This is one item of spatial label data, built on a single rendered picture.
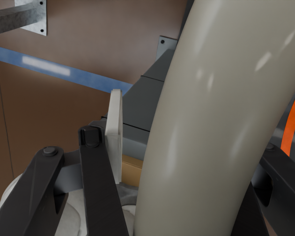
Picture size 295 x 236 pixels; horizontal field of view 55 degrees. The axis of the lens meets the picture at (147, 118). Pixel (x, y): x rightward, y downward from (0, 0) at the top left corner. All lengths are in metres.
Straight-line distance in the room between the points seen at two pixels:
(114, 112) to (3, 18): 1.44
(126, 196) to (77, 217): 0.18
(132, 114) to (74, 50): 0.92
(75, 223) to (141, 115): 0.37
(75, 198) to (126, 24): 1.03
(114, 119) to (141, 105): 0.76
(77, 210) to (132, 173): 0.18
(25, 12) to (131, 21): 0.56
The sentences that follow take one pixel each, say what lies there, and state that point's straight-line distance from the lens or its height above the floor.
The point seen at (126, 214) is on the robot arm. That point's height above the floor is 0.94.
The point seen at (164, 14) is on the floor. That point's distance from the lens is 1.44.
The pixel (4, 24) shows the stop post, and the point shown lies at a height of 0.25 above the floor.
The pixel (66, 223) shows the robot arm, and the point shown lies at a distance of 0.65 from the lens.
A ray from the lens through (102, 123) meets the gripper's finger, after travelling 0.17.
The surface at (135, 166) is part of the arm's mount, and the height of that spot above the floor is 0.83.
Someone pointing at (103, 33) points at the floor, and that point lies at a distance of 1.58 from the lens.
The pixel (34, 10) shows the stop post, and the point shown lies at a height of 0.02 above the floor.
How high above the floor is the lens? 1.37
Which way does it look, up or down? 55 degrees down
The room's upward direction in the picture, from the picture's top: 146 degrees counter-clockwise
